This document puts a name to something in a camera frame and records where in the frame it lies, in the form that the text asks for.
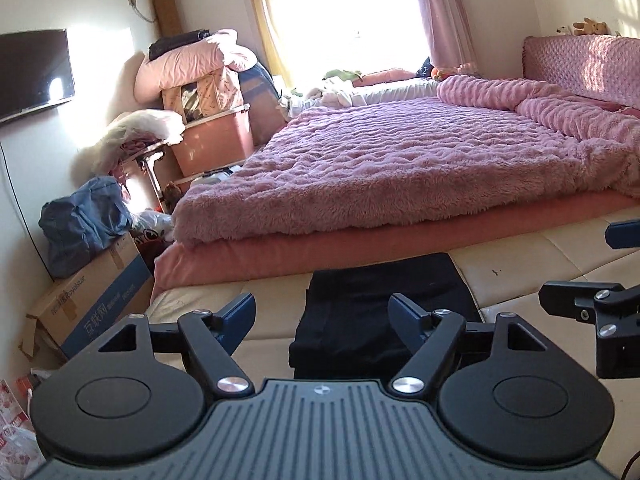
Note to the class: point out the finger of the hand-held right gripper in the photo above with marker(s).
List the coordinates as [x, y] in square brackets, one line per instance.
[624, 235]
[565, 295]

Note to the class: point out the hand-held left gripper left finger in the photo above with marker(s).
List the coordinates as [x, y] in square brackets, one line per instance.
[237, 320]

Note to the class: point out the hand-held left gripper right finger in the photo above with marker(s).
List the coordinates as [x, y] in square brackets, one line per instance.
[407, 320]

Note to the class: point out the black pants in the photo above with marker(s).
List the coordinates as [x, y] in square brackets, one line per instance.
[350, 310]

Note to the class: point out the salmon bed sheet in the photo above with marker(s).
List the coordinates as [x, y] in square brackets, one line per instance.
[300, 250]

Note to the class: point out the white plastic bag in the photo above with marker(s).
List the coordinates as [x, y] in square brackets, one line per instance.
[150, 220]

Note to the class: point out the cardboard box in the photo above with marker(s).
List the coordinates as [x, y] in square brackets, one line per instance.
[100, 300]

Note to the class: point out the small brown plush toy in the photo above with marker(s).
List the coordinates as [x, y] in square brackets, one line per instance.
[171, 195]

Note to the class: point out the pink fluffy blanket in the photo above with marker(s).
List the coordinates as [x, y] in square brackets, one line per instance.
[375, 160]

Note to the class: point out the small folding table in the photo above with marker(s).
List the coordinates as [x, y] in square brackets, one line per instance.
[150, 170]

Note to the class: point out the pink padded headboard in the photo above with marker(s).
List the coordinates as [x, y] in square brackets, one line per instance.
[575, 65]

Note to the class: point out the pink storage box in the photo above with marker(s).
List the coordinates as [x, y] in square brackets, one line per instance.
[215, 142]

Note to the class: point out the blue denim bag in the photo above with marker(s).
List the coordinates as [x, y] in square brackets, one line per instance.
[85, 220]

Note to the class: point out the pink ribbed quilt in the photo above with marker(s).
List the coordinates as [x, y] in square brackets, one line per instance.
[490, 92]

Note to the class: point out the white plush toy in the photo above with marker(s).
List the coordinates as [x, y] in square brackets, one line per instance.
[565, 30]

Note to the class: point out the white fluffy blanket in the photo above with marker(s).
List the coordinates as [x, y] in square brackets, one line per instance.
[140, 125]

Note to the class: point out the blue plaid bag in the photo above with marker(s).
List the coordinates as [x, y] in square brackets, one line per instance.
[260, 100]

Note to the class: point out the floral fabric storage bag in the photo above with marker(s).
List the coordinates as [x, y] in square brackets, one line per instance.
[220, 90]

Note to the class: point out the white clothes pile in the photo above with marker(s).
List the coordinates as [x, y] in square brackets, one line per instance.
[330, 96]

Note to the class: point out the orange plush toy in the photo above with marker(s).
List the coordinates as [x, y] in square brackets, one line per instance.
[440, 74]

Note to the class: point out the pink cushion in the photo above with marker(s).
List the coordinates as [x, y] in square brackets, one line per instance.
[387, 76]

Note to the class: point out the printed plastic bag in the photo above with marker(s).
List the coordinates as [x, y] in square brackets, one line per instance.
[15, 430]

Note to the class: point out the green cloth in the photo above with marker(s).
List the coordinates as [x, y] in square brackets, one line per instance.
[342, 75]

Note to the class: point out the pink pillow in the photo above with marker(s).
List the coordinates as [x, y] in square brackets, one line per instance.
[185, 67]

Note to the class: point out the black folded clothes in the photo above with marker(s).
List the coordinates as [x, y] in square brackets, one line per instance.
[175, 45]

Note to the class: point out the pink curtain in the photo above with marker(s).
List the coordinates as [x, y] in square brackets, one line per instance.
[445, 10]

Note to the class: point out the yellow curtain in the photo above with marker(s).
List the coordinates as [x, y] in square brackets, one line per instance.
[260, 10]

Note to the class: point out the rolled bamboo mat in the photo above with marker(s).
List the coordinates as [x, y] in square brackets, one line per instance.
[167, 12]

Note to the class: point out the black flat television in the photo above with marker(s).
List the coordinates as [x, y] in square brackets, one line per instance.
[30, 75]

